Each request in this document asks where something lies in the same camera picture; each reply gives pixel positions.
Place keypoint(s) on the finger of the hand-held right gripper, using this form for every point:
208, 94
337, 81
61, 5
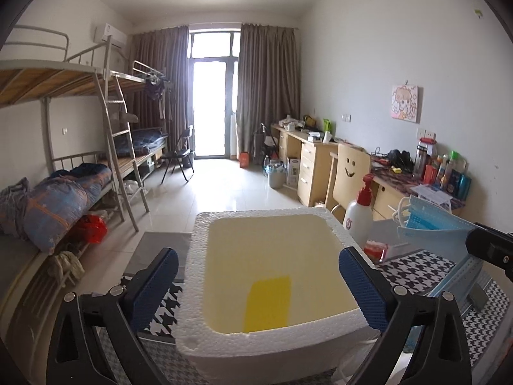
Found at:
491, 246

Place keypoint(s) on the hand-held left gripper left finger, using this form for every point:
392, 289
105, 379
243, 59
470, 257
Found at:
154, 288

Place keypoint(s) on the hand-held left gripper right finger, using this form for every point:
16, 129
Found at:
362, 288

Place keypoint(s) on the white foam box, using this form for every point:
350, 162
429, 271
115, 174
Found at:
208, 288

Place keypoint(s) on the blue face mask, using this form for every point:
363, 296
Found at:
437, 222

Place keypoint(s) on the red snack packet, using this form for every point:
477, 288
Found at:
374, 250

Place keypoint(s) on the houndstooth tablecloth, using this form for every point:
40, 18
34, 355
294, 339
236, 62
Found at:
417, 272

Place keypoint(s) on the white pump bottle red cap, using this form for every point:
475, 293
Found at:
358, 216

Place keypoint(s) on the printed paper sheets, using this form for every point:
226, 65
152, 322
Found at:
431, 194

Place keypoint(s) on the row of toiletry bottles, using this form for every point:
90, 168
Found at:
449, 174

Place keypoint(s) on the red plastic bag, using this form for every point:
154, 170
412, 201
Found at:
94, 230

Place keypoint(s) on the beige crumpled cloth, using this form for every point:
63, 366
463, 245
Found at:
66, 266

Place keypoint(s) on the wooden desk with patterned top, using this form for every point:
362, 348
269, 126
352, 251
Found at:
390, 200

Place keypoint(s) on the yellow sponge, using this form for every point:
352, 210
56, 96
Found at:
266, 304

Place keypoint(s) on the wooden chair with smiley face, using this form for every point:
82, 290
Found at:
354, 168

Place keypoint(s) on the black headphones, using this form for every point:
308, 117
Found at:
400, 159

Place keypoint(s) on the blue orange rolled quilt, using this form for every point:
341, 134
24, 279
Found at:
60, 204

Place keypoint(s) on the white carton box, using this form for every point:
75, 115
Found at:
293, 172

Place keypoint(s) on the black folding chair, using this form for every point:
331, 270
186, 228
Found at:
180, 154

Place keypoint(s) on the light wooden desk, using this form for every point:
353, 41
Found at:
312, 160

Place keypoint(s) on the grey bucket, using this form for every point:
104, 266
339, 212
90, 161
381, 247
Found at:
276, 178

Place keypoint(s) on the blue plaid quilt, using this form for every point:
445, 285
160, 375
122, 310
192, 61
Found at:
146, 142

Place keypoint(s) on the orange bag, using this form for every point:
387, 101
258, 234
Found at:
244, 160

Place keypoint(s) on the green paper bag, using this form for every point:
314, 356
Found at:
327, 125

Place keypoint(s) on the folding trolley cart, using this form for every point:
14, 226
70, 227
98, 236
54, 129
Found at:
264, 144

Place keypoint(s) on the glass balcony door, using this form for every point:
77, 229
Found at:
212, 100

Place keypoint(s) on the purple hanging clothes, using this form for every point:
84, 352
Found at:
154, 88

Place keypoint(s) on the grey metal bunk bed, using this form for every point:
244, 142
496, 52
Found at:
140, 78
52, 80

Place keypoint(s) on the brown curtain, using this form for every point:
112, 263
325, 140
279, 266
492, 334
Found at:
268, 88
160, 60

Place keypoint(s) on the white air conditioner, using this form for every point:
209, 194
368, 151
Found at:
112, 34

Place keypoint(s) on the wide wall socket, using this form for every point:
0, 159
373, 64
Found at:
425, 132

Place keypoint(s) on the pink cartoon wall picture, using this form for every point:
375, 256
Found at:
405, 103

